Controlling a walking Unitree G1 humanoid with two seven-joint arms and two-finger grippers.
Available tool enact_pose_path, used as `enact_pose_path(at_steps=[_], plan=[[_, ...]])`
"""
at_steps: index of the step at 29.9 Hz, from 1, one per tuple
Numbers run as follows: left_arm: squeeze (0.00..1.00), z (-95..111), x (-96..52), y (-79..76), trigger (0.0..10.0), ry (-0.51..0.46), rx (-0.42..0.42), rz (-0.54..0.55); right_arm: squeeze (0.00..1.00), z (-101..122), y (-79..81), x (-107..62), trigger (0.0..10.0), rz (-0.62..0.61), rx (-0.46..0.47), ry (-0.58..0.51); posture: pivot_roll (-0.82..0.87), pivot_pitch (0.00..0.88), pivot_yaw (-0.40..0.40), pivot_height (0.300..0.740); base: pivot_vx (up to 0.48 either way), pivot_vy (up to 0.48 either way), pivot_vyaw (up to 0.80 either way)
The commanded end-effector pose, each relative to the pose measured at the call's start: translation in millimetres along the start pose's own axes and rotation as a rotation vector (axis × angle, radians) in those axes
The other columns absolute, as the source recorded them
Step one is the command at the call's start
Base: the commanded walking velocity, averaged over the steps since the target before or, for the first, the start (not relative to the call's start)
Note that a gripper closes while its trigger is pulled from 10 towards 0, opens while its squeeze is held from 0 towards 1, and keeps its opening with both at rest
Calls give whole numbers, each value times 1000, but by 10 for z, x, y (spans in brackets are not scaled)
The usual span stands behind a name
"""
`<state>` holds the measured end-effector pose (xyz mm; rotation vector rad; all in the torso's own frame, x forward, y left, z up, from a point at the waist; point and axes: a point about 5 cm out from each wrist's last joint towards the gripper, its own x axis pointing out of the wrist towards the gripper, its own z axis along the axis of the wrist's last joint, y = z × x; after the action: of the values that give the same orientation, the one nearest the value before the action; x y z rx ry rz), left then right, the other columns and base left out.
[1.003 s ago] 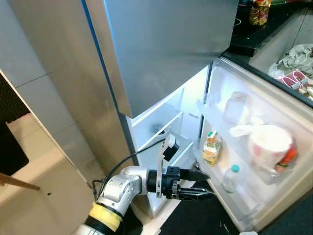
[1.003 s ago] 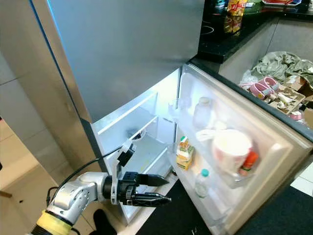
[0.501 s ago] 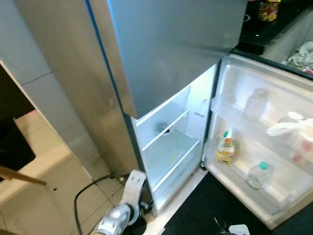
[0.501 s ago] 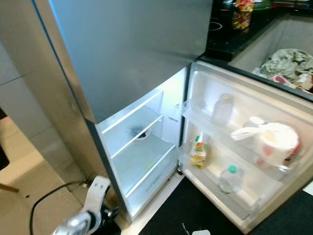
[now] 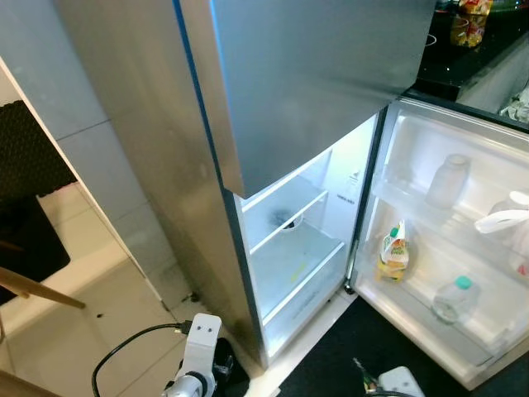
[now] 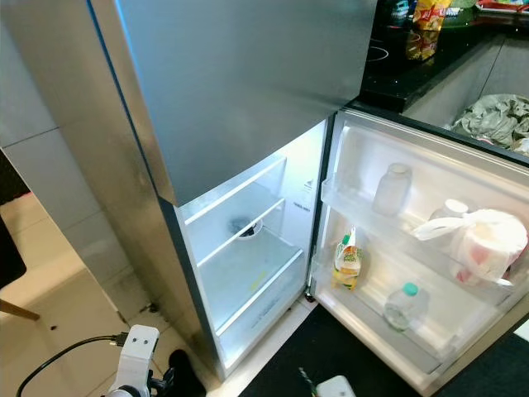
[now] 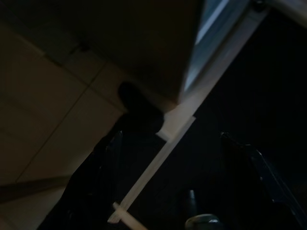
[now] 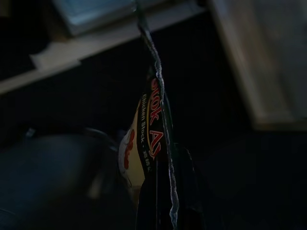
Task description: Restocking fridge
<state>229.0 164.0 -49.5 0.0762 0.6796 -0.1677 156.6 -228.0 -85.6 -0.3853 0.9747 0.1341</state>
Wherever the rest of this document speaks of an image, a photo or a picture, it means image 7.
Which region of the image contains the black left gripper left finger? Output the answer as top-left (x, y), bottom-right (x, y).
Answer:
top-left (35, 81), bottom-right (166, 230)

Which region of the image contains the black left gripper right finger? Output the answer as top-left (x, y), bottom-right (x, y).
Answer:
top-left (220, 131), bottom-right (307, 230)

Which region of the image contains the grey fridge door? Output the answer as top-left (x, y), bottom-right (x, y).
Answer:
top-left (0, 0), bottom-right (274, 230)

